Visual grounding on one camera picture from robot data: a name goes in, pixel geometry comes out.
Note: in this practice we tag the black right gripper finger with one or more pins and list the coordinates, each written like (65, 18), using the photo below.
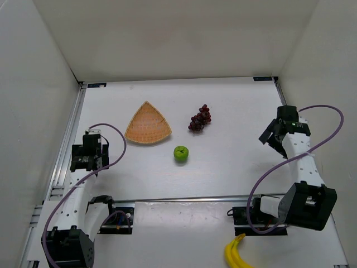
(277, 146)
(264, 137)

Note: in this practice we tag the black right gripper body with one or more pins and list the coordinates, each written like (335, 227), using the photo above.
(275, 137)

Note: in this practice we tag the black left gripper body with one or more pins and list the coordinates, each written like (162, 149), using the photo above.
(88, 162)

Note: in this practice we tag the dark red fake grapes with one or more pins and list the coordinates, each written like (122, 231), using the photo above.
(200, 120)

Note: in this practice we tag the green fake apple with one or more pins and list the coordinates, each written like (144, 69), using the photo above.
(181, 153)

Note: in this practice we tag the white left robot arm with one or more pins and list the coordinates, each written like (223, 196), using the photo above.
(69, 233)

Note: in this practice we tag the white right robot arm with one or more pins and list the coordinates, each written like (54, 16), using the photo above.
(309, 202)

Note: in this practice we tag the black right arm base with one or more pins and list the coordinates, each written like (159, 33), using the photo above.
(260, 220)

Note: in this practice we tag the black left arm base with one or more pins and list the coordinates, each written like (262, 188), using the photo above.
(122, 222)

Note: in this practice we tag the woven triangular fruit bowl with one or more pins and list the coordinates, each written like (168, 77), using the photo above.
(147, 126)

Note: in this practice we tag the yellow fake banana bunch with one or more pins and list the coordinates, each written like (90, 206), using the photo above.
(232, 256)

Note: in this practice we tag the blue right corner label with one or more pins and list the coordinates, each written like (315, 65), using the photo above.
(262, 78)

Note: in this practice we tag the blue corner label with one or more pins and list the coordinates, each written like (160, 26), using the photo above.
(96, 85)
(262, 78)

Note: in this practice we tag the blue left corner label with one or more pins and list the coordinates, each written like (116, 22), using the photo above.
(96, 85)

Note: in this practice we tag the aluminium right frame rail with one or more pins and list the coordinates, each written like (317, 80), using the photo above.
(279, 90)

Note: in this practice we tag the aluminium frame rail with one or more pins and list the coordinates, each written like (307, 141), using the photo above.
(279, 90)
(55, 183)

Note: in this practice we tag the aluminium front cross rail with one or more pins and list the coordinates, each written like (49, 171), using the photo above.
(224, 198)

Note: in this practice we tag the aluminium left frame rail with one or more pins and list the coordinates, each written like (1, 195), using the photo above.
(55, 183)

